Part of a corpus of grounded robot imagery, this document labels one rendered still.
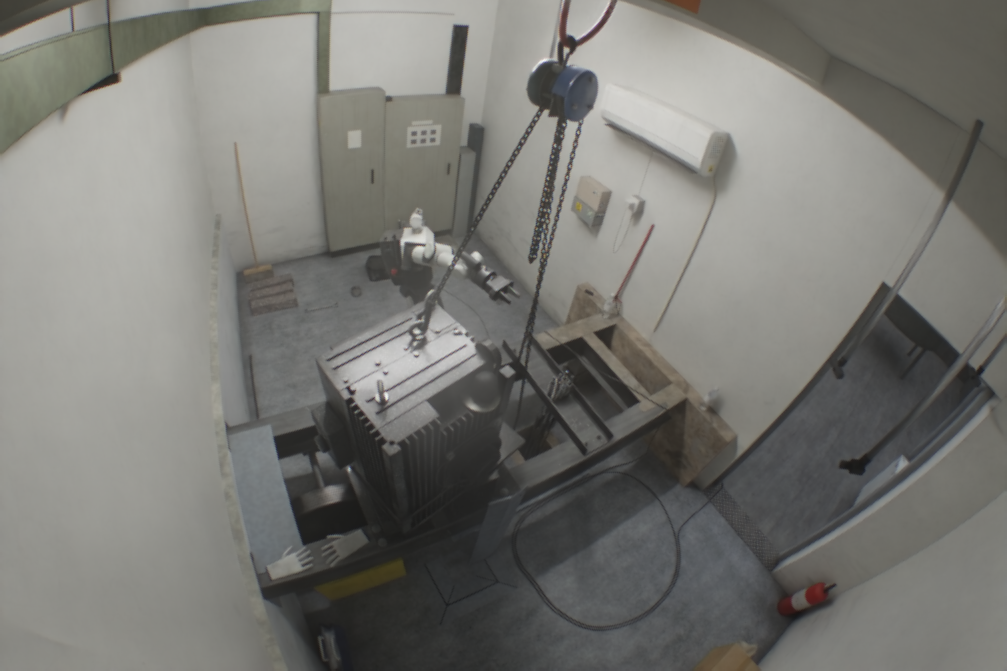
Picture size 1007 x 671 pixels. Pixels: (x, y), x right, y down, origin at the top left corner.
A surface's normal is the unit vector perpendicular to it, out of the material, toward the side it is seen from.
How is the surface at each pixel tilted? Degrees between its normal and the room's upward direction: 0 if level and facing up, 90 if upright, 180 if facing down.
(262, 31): 90
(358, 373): 0
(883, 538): 90
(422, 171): 90
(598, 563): 0
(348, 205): 90
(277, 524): 0
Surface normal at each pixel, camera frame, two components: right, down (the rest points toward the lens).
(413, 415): 0.14, -0.76
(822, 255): -0.86, 0.22
